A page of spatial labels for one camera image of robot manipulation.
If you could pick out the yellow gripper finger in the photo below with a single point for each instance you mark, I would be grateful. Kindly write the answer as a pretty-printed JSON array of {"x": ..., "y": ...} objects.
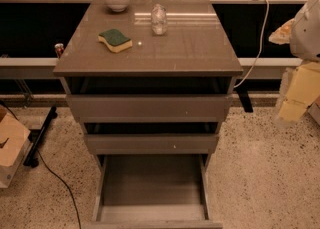
[
  {"x": 299, "y": 89},
  {"x": 282, "y": 34}
]

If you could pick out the green and yellow sponge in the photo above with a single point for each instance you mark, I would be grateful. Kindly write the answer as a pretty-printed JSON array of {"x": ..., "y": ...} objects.
[{"x": 115, "y": 40}]

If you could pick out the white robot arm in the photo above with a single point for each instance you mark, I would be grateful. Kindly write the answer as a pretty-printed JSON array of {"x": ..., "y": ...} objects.
[{"x": 305, "y": 33}]

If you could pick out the grey drawer cabinet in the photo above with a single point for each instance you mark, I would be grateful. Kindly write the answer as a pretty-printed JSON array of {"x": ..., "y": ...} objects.
[{"x": 193, "y": 57}]

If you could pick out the grey top drawer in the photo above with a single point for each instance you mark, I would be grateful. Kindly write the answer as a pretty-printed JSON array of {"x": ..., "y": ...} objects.
[{"x": 149, "y": 109}]

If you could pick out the grey open bottom drawer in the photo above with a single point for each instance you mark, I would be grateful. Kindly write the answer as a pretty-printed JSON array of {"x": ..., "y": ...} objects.
[{"x": 152, "y": 192}]

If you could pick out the grey middle drawer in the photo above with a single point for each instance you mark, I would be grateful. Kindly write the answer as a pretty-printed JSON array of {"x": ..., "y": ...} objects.
[{"x": 152, "y": 144}]

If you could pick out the cardboard box at right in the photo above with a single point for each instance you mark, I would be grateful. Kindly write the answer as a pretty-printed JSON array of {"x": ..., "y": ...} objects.
[{"x": 314, "y": 110}]

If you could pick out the cardboard box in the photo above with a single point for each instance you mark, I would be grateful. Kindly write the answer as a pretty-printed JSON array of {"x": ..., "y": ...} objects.
[
  {"x": 14, "y": 141},
  {"x": 314, "y": 110}
]

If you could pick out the clear glass jar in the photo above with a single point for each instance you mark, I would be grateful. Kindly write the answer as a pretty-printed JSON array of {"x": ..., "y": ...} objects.
[{"x": 159, "y": 19}]

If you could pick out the red soda can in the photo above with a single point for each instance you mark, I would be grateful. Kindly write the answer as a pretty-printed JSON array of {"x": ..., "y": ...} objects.
[{"x": 59, "y": 49}]

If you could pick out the black stand leg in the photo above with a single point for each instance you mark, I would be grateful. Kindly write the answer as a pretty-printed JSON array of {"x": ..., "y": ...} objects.
[{"x": 36, "y": 137}]

